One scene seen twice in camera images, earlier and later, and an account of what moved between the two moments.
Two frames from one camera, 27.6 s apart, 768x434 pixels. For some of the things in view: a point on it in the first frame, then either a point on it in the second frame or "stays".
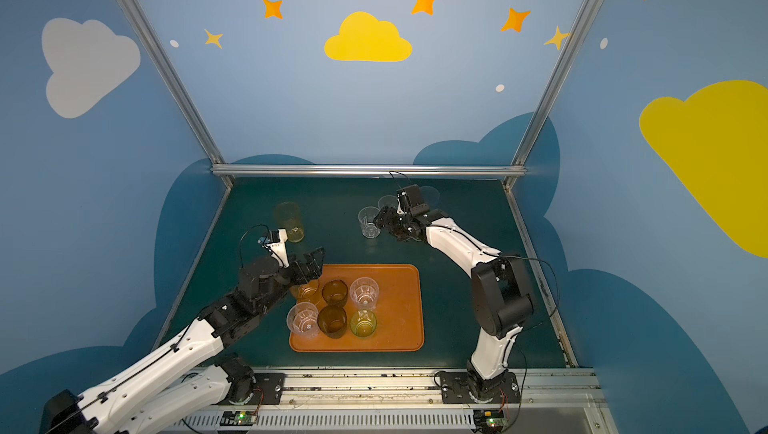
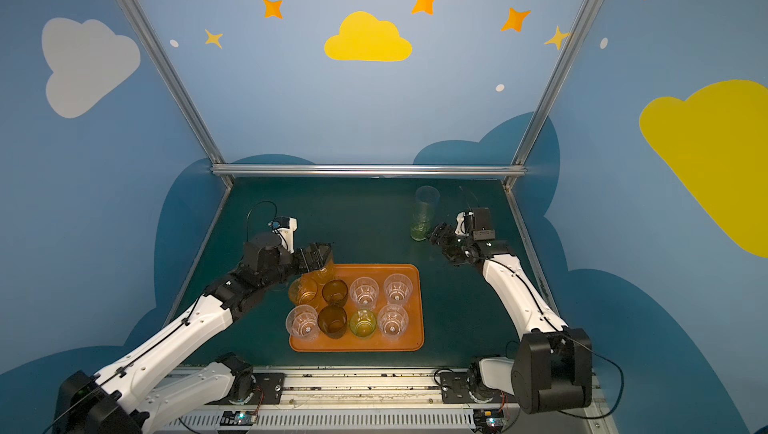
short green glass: [363, 323] stays
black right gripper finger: [387, 219] → [443, 235]
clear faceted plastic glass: [302, 319] stays
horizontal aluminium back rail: [370, 171] stays
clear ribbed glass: [388, 201] → [397, 287]
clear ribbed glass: [364, 291] stays
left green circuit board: [238, 418] stays
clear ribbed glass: [366, 216] → [393, 321]
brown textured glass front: [332, 321] stays
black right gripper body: [390, 221] → [450, 242]
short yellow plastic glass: [306, 292] stays
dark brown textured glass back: [335, 292] stays
